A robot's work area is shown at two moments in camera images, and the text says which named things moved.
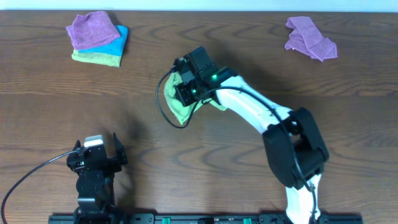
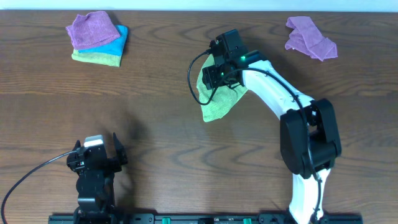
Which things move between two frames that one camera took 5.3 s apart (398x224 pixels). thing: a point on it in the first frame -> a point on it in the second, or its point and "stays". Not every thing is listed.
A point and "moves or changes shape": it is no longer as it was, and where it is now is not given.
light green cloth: x=183 y=112 moves or changes shape
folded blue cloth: x=115 y=48 stays
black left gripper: x=97 y=158 stays
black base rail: x=207 y=218 stays
